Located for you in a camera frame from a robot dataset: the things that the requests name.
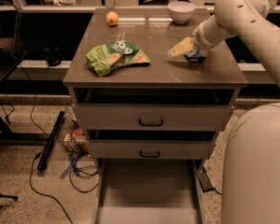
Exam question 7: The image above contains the dark blue rxbar wrapper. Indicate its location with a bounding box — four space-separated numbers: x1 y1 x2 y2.
184 47 205 63

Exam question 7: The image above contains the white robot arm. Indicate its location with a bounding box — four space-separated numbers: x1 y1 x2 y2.
168 0 280 224

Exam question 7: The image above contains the grey drawer cabinet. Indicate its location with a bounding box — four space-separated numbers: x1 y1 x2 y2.
63 7 249 161

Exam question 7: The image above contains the open bottom drawer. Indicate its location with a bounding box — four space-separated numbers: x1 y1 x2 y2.
93 159 206 224

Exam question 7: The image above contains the white bowl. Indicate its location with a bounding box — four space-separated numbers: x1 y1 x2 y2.
168 1 196 23

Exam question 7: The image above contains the orange fruit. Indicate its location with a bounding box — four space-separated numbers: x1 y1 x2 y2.
106 11 119 26

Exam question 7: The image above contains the green chip bag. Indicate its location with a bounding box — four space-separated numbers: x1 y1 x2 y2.
86 40 150 77

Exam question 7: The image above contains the black object on ledge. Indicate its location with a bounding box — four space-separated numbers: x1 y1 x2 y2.
44 48 63 66

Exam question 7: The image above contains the small black floor box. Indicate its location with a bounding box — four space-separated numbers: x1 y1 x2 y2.
199 173 215 192

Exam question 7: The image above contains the clutter of parts on floor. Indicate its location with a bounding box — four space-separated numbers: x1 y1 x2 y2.
63 128 88 153

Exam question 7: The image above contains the black bar on floor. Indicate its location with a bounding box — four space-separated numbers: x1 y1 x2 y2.
36 111 64 172

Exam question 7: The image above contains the top drawer with black handle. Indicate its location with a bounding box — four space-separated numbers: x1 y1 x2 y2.
73 104 233 132

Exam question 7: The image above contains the drawer with black handle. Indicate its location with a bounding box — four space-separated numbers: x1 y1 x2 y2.
87 140 215 160
73 104 233 132

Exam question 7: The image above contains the middle drawer with black handle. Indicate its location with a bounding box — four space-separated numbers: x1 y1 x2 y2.
87 140 215 160

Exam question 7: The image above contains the black floor cable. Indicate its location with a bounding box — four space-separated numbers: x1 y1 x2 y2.
18 63 100 224

